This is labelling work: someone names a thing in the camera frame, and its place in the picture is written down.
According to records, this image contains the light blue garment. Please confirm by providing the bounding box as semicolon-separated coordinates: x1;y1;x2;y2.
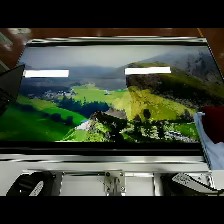
193;111;224;171

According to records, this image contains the silver frame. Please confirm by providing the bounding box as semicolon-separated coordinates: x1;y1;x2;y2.
0;146;224;197

